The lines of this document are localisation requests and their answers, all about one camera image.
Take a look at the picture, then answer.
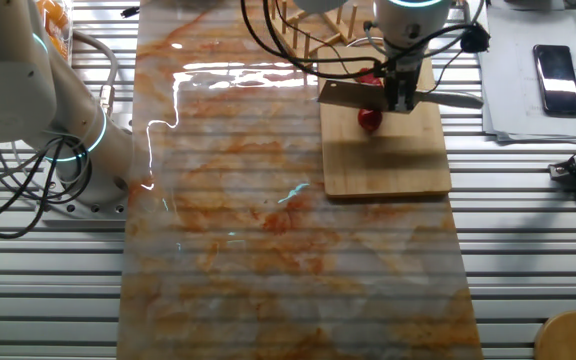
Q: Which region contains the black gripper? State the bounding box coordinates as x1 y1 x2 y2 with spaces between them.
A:
381 51 422 114

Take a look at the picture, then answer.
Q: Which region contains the large red chili pepper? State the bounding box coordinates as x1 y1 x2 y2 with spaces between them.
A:
356 67 384 133

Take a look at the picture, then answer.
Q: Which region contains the steel cleaver knife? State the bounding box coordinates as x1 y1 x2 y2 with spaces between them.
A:
316 79 484 113

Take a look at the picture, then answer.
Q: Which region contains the wooden cutting board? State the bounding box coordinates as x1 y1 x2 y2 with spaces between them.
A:
317 43 453 199

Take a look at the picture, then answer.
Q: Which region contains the wooden peg dish rack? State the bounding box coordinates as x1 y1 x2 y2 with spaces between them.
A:
266 0 369 60

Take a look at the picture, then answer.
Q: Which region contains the white paper stack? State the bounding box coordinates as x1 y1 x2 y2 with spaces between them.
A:
477 0 576 145

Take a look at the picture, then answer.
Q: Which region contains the black smartphone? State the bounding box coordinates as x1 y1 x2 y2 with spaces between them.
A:
533 43 576 118

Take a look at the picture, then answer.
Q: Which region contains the orange marbled table mat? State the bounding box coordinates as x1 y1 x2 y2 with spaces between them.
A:
116 0 484 360

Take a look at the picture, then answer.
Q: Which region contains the wooden mug tree stand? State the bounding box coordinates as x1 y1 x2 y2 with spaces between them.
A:
533 310 576 360

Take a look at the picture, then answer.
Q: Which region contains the clear plastic orange package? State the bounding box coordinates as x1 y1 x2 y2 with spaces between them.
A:
35 0 75 64

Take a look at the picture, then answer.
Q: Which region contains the black camera cable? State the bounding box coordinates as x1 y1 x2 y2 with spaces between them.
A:
240 0 492 96

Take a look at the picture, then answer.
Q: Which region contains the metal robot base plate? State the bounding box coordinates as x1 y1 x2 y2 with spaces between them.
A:
41 164 130 222

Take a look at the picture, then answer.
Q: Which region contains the black cable bundle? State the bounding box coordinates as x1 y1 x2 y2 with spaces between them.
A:
0 133 95 240

